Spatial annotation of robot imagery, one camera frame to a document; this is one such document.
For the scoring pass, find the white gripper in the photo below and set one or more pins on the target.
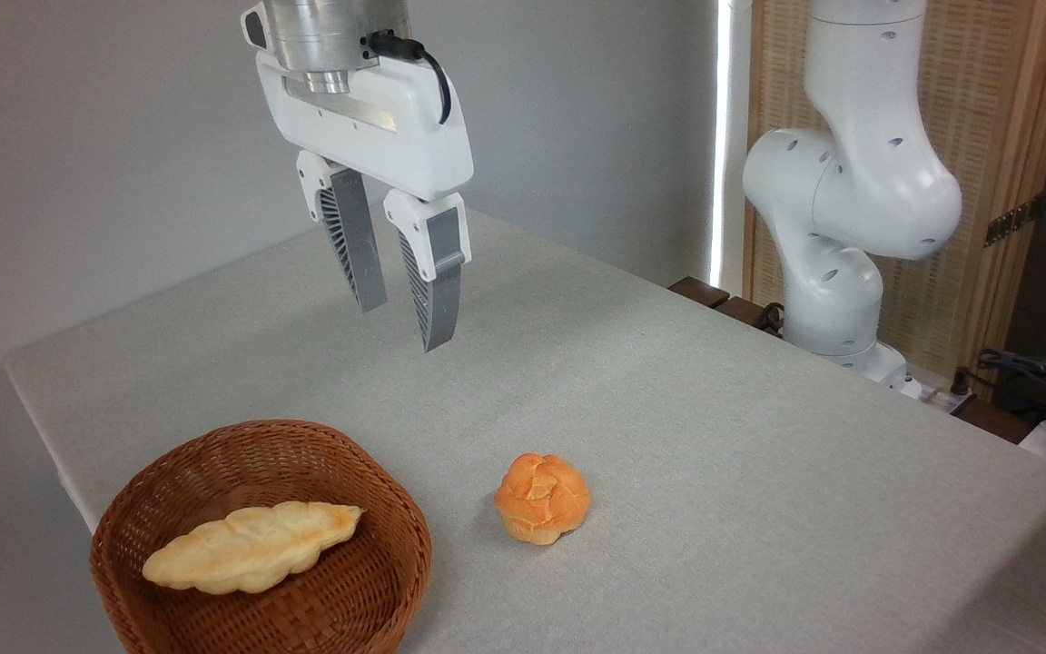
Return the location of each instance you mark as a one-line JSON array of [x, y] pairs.
[[414, 136]]

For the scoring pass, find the dark wooden board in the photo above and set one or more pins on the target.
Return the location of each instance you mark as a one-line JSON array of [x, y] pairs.
[[700, 291]]

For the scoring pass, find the white power strip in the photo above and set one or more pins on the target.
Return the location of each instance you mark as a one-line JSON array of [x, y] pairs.
[[941, 398]]

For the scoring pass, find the round orange bread roll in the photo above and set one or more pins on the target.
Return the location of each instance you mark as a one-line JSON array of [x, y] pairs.
[[543, 500]]

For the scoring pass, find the grey tablecloth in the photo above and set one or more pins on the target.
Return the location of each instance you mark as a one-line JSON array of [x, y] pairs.
[[668, 436]]

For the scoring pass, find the brown woven wicker basket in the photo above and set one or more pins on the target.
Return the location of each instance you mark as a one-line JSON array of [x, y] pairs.
[[378, 581]]

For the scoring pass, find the metal screen hinge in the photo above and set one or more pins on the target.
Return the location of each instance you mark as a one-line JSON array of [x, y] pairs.
[[1013, 221]]

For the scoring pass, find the long pale braided bread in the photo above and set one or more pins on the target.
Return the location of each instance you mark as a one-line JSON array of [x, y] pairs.
[[251, 545]]

